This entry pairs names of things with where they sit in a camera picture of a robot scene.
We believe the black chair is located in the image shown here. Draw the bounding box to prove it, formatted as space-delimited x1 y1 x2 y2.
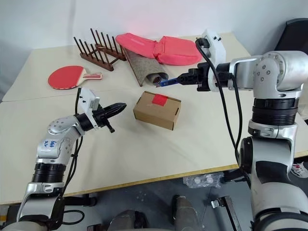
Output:
273 18 308 51

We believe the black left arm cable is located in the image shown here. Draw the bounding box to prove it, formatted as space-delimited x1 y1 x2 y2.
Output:
59 87 85 227

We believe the brown cardboard box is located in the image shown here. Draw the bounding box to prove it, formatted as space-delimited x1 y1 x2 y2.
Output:
132 90 182 131

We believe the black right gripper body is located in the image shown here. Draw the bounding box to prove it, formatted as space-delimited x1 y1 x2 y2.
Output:
188 63 212 92

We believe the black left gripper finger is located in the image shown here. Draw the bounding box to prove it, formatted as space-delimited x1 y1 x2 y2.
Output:
104 103 127 113
106 107 126 118

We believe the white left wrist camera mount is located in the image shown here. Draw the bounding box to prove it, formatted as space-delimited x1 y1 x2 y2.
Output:
77 87 101 131

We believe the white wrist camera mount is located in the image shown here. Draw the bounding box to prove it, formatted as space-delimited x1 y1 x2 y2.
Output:
77 87 101 131
200 29 227 93

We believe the red tape patch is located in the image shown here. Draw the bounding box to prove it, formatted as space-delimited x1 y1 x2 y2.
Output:
151 94 168 106

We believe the pink fabric cover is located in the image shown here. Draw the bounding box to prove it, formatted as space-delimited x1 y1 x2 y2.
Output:
115 32 204 66

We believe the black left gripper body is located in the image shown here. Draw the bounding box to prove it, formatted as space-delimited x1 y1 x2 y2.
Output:
93 106 116 134

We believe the black table frame bar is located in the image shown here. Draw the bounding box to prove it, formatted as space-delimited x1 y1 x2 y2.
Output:
223 168 246 184
63 193 97 208

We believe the clear plastic bag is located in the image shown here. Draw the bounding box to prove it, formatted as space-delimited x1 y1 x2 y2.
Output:
182 173 223 189

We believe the wide dark rounded shape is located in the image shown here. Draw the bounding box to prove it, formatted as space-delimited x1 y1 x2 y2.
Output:
110 209 148 231

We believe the red table tennis paddle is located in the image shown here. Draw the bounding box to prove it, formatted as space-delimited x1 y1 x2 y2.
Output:
48 65 104 90

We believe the tall dark rounded shape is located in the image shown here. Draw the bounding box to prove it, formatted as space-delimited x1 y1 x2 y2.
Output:
173 194 201 231

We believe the blue pen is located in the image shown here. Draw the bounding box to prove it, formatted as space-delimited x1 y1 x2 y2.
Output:
155 77 181 88

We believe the rolled patterned grey mat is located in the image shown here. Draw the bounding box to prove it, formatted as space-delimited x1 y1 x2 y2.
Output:
122 46 169 88

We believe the black leg with caster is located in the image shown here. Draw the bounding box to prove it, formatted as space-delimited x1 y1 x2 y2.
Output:
211 195 242 231

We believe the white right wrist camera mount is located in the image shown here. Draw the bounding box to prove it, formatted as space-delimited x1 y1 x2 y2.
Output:
200 29 227 93

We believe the dark wooden peg rack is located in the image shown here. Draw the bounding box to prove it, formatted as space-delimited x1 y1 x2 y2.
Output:
73 27 127 72

